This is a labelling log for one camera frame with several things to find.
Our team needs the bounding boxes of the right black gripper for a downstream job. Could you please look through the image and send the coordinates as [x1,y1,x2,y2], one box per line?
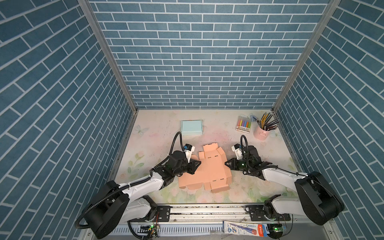
[223,157,252,172]

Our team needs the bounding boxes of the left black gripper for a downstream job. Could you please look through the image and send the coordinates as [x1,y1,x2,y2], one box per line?
[172,158,203,177]

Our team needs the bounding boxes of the pink paper box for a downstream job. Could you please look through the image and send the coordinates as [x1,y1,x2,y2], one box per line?
[179,143,232,193]

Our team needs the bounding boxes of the light blue paper box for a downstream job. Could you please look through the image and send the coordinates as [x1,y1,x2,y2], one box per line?
[181,120,203,136]

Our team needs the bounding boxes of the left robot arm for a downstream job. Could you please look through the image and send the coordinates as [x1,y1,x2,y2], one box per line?
[74,150,202,239]

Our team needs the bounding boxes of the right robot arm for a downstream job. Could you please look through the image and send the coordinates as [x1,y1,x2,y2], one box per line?
[225,144,345,226]

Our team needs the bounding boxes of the box of coloured markers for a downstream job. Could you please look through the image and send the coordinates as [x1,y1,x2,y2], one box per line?
[236,117,252,134]

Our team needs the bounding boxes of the pink pencil cup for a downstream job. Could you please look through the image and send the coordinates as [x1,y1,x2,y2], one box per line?
[254,125,270,141]

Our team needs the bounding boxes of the coloured pencils bundle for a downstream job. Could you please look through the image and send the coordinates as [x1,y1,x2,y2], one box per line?
[257,113,280,131]

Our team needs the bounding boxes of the white blue red package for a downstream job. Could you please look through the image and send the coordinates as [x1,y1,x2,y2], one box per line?
[223,221,270,237]

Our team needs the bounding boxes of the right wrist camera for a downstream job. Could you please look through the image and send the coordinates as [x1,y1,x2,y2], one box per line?
[231,144,243,160]

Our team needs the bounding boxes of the aluminium front rail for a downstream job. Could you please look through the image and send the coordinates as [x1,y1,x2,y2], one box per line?
[109,204,319,240]

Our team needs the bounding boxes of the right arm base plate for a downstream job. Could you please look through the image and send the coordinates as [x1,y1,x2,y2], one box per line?
[244,204,291,222]

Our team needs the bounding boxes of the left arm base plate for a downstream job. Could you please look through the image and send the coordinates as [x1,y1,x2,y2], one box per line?
[131,206,172,223]

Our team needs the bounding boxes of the left black corrugated cable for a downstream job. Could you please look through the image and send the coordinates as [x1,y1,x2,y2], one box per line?
[74,131,184,230]

